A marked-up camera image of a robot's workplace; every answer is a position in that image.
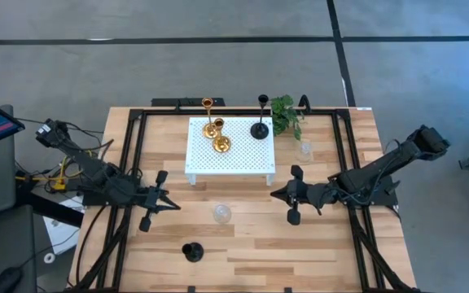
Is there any clear glass candle holder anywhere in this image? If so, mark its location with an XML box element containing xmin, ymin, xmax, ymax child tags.
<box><xmin>212</xmin><ymin>203</ymin><xmax>233</xmax><ymax>225</ymax></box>
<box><xmin>294</xmin><ymin>140</ymin><xmax>315</xmax><ymax>164</ymax></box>

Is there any short gold candlestick holder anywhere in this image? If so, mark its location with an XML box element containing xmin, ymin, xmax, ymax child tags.
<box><xmin>212</xmin><ymin>117</ymin><xmax>232</xmax><ymax>155</ymax></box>

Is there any short black candlestick holder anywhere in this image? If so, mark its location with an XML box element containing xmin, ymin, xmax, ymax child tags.
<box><xmin>181</xmin><ymin>241</ymin><xmax>205</xmax><ymax>263</ymax></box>

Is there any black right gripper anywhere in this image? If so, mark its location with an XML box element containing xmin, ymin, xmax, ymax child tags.
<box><xmin>270</xmin><ymin>164</ymin><xmax>323</xmax><ymax>226</ymax></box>

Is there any thin black floor cable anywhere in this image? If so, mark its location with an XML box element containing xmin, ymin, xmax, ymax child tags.
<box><xmin>14</xmin><ymin>116</ymin><xmax>105</xmax><ymax>134</ymax></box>

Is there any black arched clamp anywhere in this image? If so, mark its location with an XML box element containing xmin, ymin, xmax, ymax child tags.
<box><xmin>298</xmin><ymin>94</ymin><xmax>313</xmax><ymax>115</ymax></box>

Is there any yellow power cable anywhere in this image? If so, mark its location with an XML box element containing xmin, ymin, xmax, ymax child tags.
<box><xmin>14</xmin><ymin>150</ymin><xmax>93</xmax><ymax>192</ymax></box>

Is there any dark grey desk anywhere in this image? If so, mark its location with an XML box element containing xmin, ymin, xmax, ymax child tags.
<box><xmin>0</xmin><ymin>205</ymin><xmax>38</xmax><ymax>293</ymax></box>

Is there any green artificial plant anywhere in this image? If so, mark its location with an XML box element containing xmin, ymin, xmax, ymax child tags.
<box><xmin>269</xmin><ymin>94</ymin><xmax>305</xmax><ymax>142</ymax></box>

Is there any white perforated metal shelf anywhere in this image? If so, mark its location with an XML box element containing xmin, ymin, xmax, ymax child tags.
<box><xmin>184</xmin><ymin>116</ymin><xmax>277</xmax><ymax>187</ymax></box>

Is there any tall black candlestick holder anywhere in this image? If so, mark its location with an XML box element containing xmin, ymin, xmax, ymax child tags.
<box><xmin>249</xmin><ymin>94</ymin><xmax>270</xmax><ymax>141</ymax></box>

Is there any black computer mouse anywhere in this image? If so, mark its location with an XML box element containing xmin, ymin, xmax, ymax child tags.
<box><xmin>0</xmin><ymin>266</ymin><xmax>24</xmax><ymax>293</ymax></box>

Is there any black box behind table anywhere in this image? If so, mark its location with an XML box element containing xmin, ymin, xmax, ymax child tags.
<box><xmin>151</xmin><ymin>97</ymin><xmax>226</xmax><ymax>108</ymax></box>

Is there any black stand leg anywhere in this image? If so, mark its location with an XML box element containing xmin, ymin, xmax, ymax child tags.
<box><xmin>14</xmin><ymin>186</ymin><xmax>85</xmax><ymax>228</ymax></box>

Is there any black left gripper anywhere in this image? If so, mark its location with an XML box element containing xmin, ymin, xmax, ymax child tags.
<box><xmin>138</xmin><ymin>170</ymin><xmax>182</xmax><ymax>233</ymax></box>

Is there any tall gold candlestick holder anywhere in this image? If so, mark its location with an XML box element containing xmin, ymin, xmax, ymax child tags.
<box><xmin>200</xmin><ymin>96</ymin><xmax>221</xmax><ymax>140</ymax></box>

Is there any white paper sheet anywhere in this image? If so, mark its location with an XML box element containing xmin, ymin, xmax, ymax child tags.
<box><xmin>42</xmin><ymin>195</ymin><xmax>85</xmax><ymax>256</ymax></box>

